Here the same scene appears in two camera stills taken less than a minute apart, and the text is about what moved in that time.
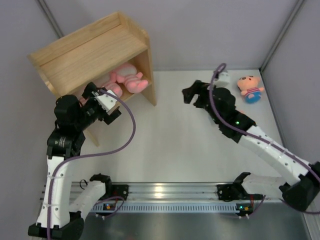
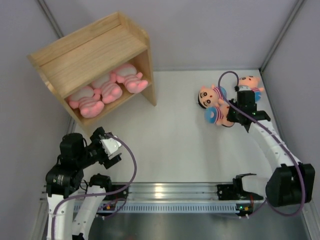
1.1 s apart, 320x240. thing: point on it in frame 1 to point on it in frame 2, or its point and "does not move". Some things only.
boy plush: (249, 86) does not move
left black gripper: (107, 118) to (96, 135)
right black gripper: (196, 89) to (230, 117)
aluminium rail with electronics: (169, 208) does not move
